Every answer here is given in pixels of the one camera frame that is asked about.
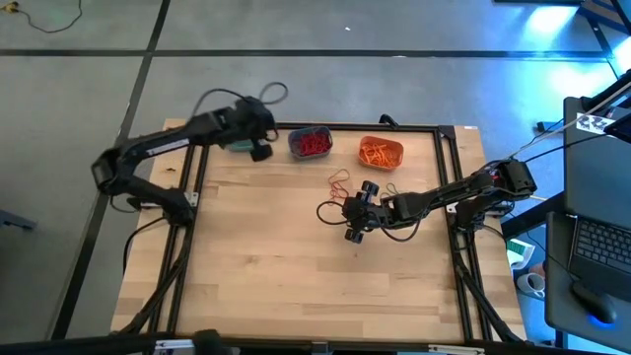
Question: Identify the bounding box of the white marker tag sheet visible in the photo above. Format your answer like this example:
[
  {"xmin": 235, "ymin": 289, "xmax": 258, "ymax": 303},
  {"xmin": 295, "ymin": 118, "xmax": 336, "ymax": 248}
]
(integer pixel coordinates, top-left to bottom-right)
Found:
[{"xmin": 575, "ymin": 111, "xmax": 616, "ymax": 136}]

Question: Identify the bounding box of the grey metal foot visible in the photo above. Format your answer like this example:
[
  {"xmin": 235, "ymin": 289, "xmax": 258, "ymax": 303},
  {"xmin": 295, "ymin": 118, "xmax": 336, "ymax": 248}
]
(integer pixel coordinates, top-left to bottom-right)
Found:
[{"xmin": 0, "ymin": 209, "xmax": 38, "ymax": 233}]

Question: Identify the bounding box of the green white striped box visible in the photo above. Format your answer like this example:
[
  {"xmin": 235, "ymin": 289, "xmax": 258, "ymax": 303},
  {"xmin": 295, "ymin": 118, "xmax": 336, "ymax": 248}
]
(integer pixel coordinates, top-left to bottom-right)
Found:
[{"xmin": 506, "ymin": 238, "xmax": 536, "ymax": 270}]

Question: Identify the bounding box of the black handheld device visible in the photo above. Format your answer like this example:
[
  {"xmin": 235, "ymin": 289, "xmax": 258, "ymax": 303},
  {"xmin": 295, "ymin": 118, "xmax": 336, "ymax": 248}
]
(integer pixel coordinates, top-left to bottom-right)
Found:
[{"xmin": 190, "ymin": 328, "xmax": 231, "ymax": 355}]

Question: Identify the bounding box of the black floor cable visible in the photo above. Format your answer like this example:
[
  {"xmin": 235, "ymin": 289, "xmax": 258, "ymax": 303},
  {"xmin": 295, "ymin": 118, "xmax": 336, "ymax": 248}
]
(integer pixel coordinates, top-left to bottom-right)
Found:
[{"xmin": 0, "ymin": 0, "xmax": 85, "ymax": 35}]

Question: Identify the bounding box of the grey side desk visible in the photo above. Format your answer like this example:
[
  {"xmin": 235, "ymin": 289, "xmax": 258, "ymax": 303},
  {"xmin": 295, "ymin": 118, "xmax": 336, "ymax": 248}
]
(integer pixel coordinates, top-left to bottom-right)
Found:
[{"xmin": 544, "ymin": 211, "xmax": 631, "ymax": 354}]

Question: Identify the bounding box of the dark grey laptop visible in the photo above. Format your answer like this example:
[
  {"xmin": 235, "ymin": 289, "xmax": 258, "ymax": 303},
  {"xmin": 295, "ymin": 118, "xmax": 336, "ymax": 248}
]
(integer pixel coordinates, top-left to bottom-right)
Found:
[{"xmin": 563, "ymin": 96, "xmax": 631, "ymax": 303}]

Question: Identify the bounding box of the blue-grey plastic basket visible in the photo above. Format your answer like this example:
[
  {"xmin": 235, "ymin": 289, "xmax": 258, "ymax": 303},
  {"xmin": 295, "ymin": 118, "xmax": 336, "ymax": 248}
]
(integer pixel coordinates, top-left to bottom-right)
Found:
[{"xmin": 288, "ymin": 125, "xmax": 334, "ymax": 161}]

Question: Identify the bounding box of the silver bracket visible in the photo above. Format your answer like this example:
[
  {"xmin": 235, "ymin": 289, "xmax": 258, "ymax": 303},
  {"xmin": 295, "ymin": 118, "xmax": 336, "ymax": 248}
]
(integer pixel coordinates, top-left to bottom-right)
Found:
[
  {"xmin": 155, "ymin": 338, "xmax": 196, "ymax": 352},
  {"xmin": 427, "ymin": 344, "xmax": 487, "ymax": 355}
]

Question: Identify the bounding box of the black computer mouse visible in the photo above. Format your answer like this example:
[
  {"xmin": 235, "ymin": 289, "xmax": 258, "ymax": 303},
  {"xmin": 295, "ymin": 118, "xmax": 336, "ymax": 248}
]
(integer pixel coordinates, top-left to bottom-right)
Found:
[{"xmin": 571, "ymin": 280, "xmax": 618, "ymax": 325}]

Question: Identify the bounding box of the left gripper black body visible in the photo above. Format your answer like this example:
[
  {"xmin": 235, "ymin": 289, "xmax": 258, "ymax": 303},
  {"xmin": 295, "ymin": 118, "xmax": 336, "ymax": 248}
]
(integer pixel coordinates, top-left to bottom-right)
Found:
[{"xmin": 231, "ymin": 96, "xmax": 277, "ymax": 163}]

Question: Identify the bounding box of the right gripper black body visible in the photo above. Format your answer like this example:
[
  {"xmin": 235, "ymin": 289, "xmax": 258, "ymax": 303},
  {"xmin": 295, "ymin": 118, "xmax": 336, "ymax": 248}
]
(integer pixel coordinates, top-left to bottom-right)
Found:
[{"xmin": 341, "ymin": 179, "xmax": 396, "ymax": 246}]

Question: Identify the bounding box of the black aluminium table frame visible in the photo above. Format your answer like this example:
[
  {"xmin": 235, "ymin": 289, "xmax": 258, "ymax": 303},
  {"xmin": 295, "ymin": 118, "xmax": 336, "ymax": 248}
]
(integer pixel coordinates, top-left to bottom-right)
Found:
[{"xmin": 110, "ymin": 117, "xmax": 528, "ymax": 355}]

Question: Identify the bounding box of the red rubber bands heap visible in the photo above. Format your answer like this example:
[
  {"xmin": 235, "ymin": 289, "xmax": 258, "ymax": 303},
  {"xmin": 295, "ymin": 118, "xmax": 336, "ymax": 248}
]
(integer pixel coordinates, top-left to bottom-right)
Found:
[{"xmin": 293, "ymin": 131, "xmax": 330, "ymax": 157}]

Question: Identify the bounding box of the white rod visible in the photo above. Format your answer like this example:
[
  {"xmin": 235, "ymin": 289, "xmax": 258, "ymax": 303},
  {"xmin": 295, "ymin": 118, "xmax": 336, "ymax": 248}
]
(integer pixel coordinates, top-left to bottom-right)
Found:
[{"xmin": 507, "ymin": 81, "xmax": 631, "ymax": 159}]

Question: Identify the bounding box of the person's white shoe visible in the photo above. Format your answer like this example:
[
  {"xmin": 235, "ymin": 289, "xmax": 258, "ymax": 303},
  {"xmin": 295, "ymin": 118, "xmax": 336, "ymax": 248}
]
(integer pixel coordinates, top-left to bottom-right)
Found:
[{"xmin": 516, "ymin": 263, "xmax": 546, "ymax": 301}]

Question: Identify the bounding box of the black cable bundle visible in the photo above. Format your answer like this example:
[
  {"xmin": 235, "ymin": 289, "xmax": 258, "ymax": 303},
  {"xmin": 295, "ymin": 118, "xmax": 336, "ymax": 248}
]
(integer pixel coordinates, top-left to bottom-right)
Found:
[{"xmin": 485, "ymin": 117, "xmax": 607, "ymax": 172}]

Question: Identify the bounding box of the orange rubber bands heap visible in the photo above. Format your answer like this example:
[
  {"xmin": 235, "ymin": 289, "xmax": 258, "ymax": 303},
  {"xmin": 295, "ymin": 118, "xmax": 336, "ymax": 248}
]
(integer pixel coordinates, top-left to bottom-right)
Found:
[{"xmin": 362, "ymin": 142, "xmax": 401, "ymax": 168}]

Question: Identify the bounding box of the orange plastic basket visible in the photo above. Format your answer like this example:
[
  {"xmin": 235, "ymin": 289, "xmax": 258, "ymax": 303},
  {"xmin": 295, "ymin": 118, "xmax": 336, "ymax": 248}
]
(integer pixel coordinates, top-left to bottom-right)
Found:
[{"xmin": 358, "ymin": 135, "xmax": 405, "ymax": 173}]

